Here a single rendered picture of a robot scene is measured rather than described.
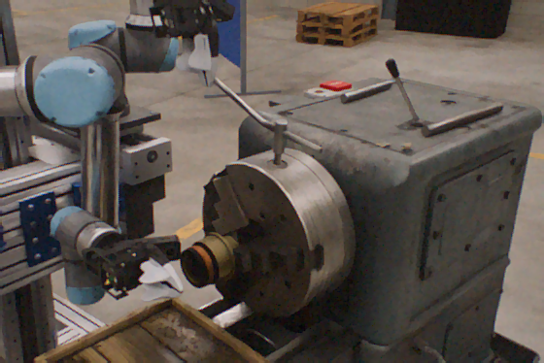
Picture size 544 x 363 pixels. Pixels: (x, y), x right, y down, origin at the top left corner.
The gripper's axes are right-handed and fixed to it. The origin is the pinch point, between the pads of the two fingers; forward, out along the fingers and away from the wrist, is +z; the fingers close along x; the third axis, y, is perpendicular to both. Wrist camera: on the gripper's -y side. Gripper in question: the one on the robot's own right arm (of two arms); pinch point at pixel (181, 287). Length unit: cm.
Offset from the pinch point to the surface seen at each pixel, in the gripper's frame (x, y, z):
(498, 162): 9, -74, 17
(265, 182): 13.8, -19.4, 0.2
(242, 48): -60, -352, -377
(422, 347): -27, -48, 20
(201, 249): 3.9, -6.3, -2.3
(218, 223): 5.8, -12.4, -5.1
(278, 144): 20.3, -23.0, -0.4
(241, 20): -35, -352, -378
